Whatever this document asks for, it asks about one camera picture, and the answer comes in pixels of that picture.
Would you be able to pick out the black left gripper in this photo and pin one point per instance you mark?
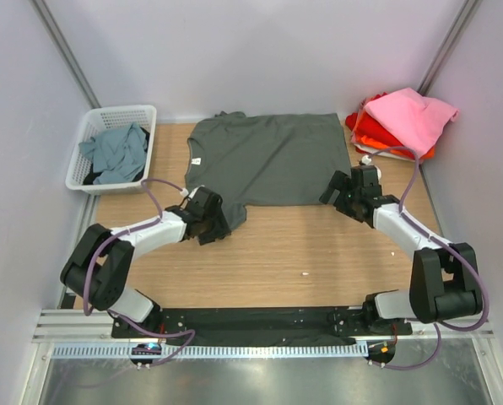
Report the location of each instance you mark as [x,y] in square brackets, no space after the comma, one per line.
[220,228]

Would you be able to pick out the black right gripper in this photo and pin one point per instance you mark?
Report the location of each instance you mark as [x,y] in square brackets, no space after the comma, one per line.
[341,182]

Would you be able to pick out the dark grey t-shirt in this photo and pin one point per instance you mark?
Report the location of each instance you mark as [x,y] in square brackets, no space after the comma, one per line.
[265,161]

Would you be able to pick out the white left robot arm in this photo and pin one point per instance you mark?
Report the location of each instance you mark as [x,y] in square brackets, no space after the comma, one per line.
[99,265]

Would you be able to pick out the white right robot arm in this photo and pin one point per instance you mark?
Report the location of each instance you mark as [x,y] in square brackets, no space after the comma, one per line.
[445,286]

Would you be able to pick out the white folded t-shirt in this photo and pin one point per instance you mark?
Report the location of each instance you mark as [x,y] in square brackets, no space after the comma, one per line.
[380,152]

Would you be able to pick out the red folded t-shirt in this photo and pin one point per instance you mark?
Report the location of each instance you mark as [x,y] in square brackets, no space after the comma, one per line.
[367,130]

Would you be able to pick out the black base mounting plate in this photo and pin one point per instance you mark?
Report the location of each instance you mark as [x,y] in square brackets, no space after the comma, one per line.
[265,327]

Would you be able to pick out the orange folded t-shirt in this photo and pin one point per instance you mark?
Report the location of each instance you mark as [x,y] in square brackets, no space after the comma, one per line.
[402,149]

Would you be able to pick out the pink folded t-shirt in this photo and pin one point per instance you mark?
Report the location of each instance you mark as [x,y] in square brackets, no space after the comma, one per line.
[406,113]

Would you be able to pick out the light blue t-shirt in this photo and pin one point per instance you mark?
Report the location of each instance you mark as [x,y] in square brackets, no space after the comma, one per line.
[117,155]

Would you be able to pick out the white plastic basket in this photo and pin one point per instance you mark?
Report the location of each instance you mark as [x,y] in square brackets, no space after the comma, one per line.
[99,120]

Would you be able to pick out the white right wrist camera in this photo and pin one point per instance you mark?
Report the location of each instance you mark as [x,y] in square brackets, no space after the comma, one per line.
[367,160]

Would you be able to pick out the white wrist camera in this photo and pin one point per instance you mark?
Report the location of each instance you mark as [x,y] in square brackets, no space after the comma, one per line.
[191,195]
[367,160]

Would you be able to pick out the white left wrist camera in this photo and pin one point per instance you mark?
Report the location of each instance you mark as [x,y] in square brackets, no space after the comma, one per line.
[191,195]

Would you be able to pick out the slotted white cable duct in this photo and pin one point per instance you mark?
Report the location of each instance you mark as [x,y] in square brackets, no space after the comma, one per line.
[149,351]

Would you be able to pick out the right aluminium corner post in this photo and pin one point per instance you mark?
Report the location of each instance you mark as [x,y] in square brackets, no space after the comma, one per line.
[454,34]

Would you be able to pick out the aluminium corner post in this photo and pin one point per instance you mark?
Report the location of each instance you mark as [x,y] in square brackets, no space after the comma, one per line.
[64,49]
[454,34]

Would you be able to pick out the aluminium frame rail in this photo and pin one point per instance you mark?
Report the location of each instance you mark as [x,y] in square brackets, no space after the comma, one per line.
[73,326]

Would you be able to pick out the left aluminium corner post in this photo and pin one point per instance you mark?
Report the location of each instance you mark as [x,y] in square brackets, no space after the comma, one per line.
[64,49]

